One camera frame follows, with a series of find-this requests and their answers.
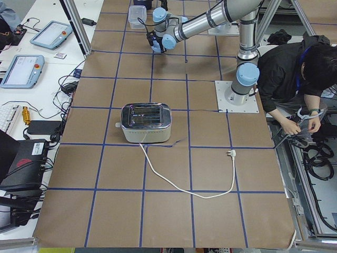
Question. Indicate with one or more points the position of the silver two-slot toaster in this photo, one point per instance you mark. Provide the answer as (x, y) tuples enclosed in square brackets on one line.
[(146, 122)]

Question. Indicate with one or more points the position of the clear plastic food container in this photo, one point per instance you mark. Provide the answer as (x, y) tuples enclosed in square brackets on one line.
[(135, 12)]

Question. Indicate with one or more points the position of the seated person in black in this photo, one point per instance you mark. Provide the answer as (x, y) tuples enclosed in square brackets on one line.
[(292, 79)]

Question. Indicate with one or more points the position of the black power adapter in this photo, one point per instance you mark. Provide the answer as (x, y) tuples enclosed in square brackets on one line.
[(89, 22)]

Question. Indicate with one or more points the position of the yellow metal connector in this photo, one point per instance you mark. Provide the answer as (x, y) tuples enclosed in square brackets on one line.
[(26, 115)]

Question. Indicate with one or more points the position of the upper teach pendant tablet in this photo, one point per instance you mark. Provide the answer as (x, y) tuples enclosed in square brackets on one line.
[(52, 35)]

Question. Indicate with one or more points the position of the teach pendant tablet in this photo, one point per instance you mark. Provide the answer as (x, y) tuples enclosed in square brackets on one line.
[(52, 35), (23, 72)]

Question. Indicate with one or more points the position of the black computer box red logo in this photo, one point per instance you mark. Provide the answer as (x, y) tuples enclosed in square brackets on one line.
[(22, 163)]

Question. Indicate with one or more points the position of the lower teach pendant tablet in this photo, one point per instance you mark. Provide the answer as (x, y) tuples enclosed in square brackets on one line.
[(23, 72)]

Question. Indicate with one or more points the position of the white keyboard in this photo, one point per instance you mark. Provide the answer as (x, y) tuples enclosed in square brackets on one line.
[(9, 115)]

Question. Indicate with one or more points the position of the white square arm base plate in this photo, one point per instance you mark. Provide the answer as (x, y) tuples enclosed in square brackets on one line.
[(229, 101)]

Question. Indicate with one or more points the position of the aluminium frame post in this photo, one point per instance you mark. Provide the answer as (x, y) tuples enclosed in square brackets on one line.
[(75, 21)]

